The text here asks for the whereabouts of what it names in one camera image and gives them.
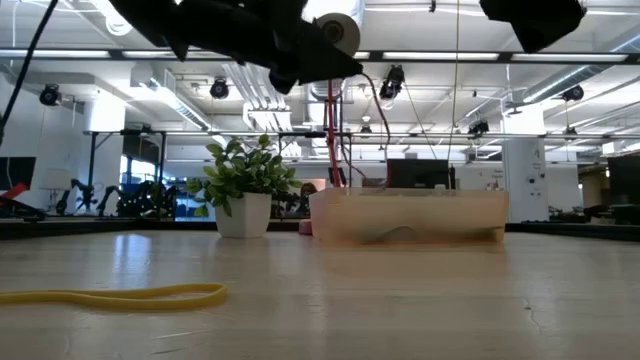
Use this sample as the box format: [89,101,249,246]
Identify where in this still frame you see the yellow rubber band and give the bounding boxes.
[0,282,230,313]

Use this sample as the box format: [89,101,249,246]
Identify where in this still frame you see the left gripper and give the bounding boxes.
[106,0,366,96]

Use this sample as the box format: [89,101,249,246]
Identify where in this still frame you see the person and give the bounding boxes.
[299,180,321,211]

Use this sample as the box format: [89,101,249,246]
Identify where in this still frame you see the green plant white pot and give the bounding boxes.
[183,133,304,240]

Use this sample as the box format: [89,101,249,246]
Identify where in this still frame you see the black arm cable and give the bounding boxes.
[0,0,60,146]

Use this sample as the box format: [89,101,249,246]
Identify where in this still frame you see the white shade lamp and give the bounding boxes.
[38,167,74,216]

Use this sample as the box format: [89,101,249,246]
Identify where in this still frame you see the orange translucent plastic bin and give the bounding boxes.
[308,187,510,247]

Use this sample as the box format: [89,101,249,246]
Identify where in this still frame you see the white round column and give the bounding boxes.
[501,137,549,224]

